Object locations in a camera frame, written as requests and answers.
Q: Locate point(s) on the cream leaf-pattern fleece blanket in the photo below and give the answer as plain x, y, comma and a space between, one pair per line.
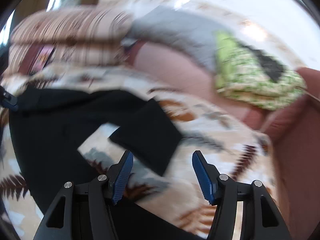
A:
233, 148

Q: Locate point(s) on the black lace cloth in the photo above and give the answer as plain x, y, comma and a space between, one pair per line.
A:
271, 67

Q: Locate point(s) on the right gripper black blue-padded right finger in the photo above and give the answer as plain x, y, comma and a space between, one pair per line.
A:
261, 219

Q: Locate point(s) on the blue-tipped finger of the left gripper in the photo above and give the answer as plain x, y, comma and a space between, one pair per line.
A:
7, 100

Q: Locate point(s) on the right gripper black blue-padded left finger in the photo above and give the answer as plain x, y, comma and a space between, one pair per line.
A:
83, 211

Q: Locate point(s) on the beige striped folded blanket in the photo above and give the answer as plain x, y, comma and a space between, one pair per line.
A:
86, 35

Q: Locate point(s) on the green white patterned folded blanket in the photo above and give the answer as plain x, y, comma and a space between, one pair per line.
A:
240, 77

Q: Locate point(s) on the black pants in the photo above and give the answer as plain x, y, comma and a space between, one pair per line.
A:
51, 124

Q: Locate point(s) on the grey quilted cloth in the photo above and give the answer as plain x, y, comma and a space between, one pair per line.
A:
187, 32

